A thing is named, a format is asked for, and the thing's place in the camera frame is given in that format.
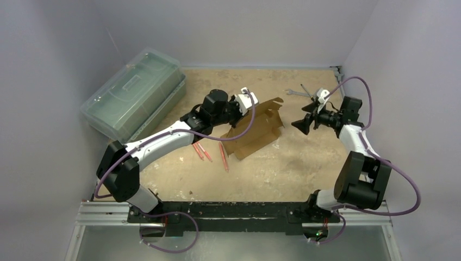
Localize brown cardboard box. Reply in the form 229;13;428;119
222;97;284;160

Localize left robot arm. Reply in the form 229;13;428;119
94;88;259;222

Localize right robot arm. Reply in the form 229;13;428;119
292;96;391;221

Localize clear plastic storage box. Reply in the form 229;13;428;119
80;48;185;144

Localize silver wrench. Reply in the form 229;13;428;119
285;89;311;97

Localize red pen with label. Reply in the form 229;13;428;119
197;142;213;162

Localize pink pen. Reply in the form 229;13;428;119
192;142;204;161

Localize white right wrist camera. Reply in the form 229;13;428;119
314;88;330;106

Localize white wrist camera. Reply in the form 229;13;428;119
314;88;330;106
234;87;259;116

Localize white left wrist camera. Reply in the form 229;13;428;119
234;87;259;116

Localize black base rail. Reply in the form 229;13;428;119
128;196;340;239

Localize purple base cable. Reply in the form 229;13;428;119
138;210;200;253

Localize aluminium frame rail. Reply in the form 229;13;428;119
65;202;176;260

